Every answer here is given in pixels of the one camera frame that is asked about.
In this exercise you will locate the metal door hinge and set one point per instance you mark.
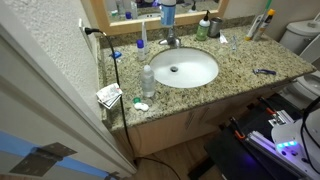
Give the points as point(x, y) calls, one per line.
point(41, 158)

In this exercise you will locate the small bottle with blue cap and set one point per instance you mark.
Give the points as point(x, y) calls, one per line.
point(140, 50)

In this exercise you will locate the small blue plastic object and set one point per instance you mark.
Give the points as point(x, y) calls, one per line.
point(116, 54)

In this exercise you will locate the blue pump soap bottle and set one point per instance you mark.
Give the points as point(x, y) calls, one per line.
point(167, 13)

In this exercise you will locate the blue razor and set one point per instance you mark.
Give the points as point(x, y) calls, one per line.
point(264, 71)

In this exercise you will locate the bottle with yellow cap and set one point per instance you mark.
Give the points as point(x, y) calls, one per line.
point(266, 25)

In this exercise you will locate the white green contact lens case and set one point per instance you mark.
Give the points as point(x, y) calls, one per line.
point(140, 105)

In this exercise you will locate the black robot cart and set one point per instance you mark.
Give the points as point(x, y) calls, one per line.
point(240, 156)

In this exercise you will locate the silver aluminium rail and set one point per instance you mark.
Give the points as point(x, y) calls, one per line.
point(266, 146)

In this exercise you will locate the white toilet bowl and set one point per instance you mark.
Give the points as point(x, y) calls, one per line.
point(308, 88)

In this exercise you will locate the green pump soap bottle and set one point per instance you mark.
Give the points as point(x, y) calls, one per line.
point(202, 30)

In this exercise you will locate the white door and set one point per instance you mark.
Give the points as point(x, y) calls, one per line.
point(40, 110)

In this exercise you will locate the white sink basin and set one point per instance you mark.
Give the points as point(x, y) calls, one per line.
point(193, 71)

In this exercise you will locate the clear bottle with white cap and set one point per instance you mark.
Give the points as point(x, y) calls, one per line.
point(147, 83)

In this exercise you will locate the stainless steel cup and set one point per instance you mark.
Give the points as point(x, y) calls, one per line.
point(215, 27)

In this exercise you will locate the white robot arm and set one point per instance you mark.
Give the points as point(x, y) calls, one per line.
point(293, 136)

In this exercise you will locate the tall slim white tube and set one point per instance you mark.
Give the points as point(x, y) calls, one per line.
point(144, 35)

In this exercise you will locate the blue tape strip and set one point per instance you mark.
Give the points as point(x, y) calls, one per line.
point(70, 163)

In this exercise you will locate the metal sink drain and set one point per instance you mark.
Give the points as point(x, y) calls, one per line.
point(174, 68)

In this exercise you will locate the small white toothpaste tube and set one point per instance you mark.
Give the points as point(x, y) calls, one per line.
point(223, 38)

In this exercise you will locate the white wall outlet plate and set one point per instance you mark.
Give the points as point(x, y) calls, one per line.
point(84, 35)

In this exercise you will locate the stack of paper cards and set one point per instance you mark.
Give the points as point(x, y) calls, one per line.
point(108, 95)

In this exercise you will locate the chrome faucet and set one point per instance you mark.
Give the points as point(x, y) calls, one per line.
point(171, 38)

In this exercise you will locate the wood framed mirror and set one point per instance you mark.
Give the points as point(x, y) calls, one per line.
point(150, 24)

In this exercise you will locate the white toilet tank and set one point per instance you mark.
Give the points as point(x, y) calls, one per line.
point(301, 33)

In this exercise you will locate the blue and white toothbrush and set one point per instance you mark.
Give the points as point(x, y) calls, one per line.
point(234, 42)

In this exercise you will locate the wooden vanity cabinet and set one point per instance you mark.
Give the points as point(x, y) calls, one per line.
point(186, 123)

